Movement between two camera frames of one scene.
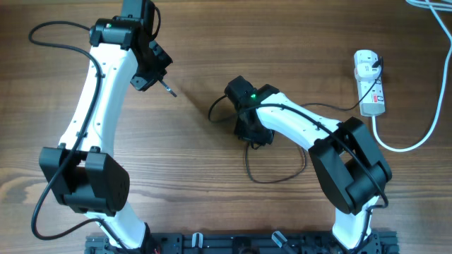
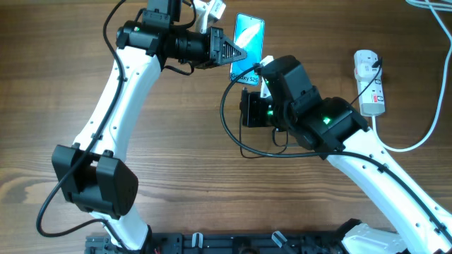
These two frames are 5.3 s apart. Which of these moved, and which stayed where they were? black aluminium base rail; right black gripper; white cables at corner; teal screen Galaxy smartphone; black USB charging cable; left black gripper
Moved: left black gripper; black USB charging cable; teal screen Galaxy smartphone; right black gripper
Stayed: white cables at corner; black aluminium base rail
